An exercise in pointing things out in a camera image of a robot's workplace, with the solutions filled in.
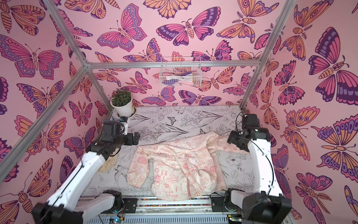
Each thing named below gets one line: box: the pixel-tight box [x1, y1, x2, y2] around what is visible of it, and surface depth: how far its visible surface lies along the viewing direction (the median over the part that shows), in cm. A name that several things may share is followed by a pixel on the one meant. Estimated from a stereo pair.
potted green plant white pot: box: [110, 86, 135, 118], surface depth 107 cm
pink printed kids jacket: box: [127, 131, 226, 202], surface depth 85 cm
